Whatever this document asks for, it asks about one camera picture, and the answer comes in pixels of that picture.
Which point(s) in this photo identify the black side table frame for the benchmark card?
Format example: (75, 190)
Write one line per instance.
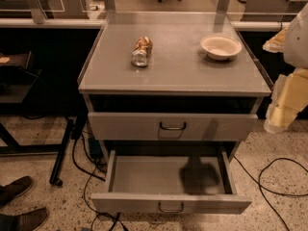
(17, 81)

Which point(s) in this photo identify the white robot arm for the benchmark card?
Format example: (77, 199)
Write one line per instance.
(300, 24)

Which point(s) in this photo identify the brown shoe upper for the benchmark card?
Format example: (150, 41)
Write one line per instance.
(14, 189)

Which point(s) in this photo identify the grey drawer cabinet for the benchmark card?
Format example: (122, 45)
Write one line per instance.
(180, 77)

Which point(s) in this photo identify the grey drawer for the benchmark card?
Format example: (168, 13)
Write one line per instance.
(170, 127)
(183, 182)

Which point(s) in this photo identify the crushed golden soda can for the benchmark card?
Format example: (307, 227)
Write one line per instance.
(142, 52)

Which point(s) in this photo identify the white paper bowl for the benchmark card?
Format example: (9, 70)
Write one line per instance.
(220, 47)

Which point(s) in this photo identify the white horizontal rail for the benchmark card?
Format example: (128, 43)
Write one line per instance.
(250, 26)

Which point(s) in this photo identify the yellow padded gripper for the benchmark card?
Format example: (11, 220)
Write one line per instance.
(297, 41)

